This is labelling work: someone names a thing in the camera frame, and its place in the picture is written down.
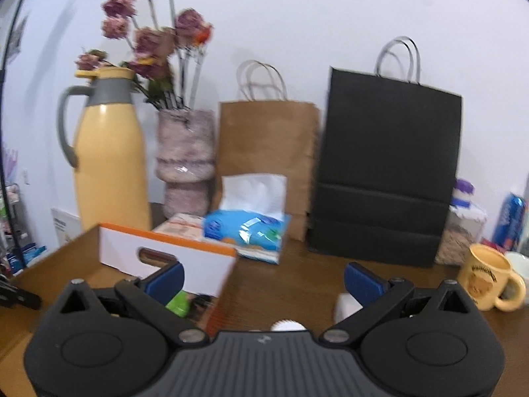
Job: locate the orange cardboard box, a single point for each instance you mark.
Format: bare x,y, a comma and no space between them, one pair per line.
198,264

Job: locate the black lamp stand pole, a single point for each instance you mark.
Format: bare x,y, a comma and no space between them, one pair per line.
12,29

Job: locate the brown paper bag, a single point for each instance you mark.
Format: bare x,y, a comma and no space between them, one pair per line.
268,144

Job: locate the blue drink can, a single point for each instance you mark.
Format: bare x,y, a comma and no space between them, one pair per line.
510,223

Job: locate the white spray bottle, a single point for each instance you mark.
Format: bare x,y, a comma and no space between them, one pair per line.
346,307

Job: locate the white blue pouch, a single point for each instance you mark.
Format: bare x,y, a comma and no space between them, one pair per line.
29,254

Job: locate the yellow bear mug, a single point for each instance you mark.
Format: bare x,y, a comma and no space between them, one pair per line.
483,281

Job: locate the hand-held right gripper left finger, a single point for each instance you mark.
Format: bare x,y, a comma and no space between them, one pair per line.
167,283

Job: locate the blue tissue pack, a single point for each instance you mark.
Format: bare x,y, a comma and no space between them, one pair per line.
244,227

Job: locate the white desk calendar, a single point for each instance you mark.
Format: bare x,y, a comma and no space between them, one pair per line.
64,225

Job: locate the white ribbed round lid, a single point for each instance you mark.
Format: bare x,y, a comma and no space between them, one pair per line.
287,326

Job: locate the white red flat carton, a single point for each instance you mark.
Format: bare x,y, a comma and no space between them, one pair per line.
179,225

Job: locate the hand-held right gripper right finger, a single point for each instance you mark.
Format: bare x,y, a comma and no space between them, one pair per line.
363,283

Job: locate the yellow thermos jug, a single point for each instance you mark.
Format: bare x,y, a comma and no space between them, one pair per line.
111,161

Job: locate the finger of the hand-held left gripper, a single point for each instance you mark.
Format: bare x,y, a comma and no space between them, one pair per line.
18,295

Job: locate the clear container purple lid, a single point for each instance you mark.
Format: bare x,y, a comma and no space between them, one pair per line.
461,231

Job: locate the dried pink roses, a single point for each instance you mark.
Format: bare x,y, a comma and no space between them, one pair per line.
153,41

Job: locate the black paper bag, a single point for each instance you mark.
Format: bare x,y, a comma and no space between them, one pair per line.
388,165

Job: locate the pink fuzzy vase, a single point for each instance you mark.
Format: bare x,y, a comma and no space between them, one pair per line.
186,149

